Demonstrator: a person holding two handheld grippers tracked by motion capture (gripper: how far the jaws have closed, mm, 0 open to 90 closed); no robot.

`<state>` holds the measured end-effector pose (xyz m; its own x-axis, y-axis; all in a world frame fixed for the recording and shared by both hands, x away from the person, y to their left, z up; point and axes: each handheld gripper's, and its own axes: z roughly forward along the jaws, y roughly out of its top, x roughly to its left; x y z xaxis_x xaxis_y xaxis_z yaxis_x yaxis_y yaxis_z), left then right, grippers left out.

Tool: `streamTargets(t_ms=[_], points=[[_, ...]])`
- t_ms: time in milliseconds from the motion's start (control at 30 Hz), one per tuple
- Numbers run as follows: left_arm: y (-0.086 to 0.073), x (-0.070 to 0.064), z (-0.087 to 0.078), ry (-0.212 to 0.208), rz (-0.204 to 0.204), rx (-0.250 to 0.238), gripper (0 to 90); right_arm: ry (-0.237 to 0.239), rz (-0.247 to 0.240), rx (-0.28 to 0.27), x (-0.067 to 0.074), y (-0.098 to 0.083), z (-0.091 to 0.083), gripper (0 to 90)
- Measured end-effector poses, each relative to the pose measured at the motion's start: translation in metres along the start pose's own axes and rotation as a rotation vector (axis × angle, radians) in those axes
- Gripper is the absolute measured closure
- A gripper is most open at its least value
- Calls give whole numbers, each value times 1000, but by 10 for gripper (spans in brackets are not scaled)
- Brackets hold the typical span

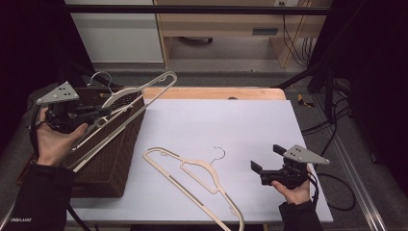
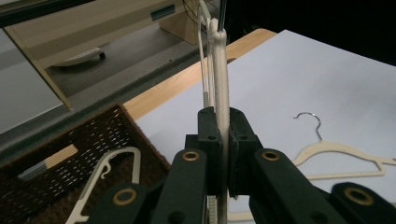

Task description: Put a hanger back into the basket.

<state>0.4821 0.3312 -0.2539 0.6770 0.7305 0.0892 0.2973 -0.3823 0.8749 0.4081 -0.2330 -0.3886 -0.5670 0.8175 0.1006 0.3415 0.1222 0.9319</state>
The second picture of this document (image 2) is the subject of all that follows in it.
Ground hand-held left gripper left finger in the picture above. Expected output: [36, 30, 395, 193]
[185, 106, 224, 197]

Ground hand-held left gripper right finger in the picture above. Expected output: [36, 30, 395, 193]
[228, 106, 263, 199]

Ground white plastic hanger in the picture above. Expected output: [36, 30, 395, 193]
[64, 147, 142, 224]

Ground cream velvet hanger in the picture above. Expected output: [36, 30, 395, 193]
[292, 111, 396, 181]
[196, 0, 232, 224]

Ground brown woven basket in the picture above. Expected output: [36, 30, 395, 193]
[0, 103, 172, 224]

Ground white chair base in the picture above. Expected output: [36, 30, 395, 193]
[50, 47, 106, 68]

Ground black cables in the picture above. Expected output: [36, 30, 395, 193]
[181, 0, 204, 34]

